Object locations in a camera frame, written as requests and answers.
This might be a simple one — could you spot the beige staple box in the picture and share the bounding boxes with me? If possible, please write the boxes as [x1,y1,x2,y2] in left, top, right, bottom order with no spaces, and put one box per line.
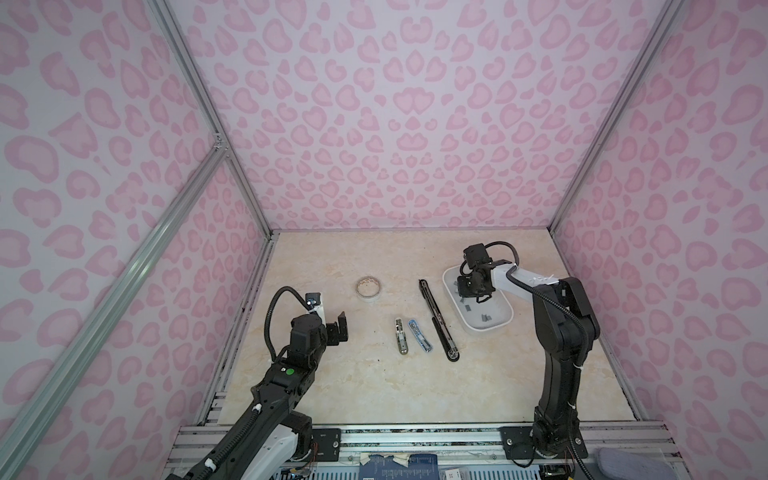
[395,318,409,355]

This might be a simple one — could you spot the black stapler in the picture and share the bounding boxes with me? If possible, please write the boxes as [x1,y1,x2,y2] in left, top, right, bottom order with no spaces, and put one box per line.
[418,279,460,362]

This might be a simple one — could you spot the blue staple box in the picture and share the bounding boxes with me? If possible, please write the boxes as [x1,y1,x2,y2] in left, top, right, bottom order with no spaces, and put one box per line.
[408,319,433,353]

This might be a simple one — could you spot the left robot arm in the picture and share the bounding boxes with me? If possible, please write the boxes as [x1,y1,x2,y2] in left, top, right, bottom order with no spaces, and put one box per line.
[181,312,349,479]

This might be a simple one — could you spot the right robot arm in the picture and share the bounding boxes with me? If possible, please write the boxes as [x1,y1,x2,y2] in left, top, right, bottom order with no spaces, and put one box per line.
[457,261,600,458]

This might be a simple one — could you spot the white plastic tray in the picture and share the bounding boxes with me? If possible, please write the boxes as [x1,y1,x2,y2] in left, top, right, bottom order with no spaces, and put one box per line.
[442,266,514,336]

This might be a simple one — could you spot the clear tape roll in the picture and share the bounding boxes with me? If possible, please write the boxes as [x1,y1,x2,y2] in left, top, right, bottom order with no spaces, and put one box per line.
[355,276,382,301]

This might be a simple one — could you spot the grey cloth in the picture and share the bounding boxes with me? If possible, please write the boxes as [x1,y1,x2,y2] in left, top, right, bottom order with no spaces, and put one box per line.
[596,448,676,480]

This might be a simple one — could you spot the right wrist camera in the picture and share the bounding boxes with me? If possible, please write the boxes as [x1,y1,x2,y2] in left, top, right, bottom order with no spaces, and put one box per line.
[463,243,492,270]

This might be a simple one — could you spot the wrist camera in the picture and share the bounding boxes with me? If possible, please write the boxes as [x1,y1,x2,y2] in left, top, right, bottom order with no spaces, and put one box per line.
[305,292,326,324]
[463,243,492,270]

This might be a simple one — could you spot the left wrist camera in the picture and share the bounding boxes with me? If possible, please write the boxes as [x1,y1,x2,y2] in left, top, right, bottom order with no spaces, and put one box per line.
[305,292,326,324]

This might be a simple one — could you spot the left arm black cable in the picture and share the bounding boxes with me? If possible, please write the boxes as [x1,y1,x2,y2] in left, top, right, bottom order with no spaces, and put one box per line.
[263,286,310,361]

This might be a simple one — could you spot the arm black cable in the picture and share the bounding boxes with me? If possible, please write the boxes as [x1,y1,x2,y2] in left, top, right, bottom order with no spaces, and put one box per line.
[484,240,592,480]
[263,286,310,361]

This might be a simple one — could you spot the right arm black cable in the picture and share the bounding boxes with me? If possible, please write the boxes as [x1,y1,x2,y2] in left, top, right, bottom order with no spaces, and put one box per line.
[484,240,592,480]

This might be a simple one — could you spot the blue box on rail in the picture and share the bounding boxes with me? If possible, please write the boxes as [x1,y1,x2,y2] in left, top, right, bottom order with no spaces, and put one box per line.
[358,454,440,480]

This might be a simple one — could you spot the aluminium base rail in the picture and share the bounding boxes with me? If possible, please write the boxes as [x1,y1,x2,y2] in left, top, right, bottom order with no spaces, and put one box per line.
[162,393,687,478]

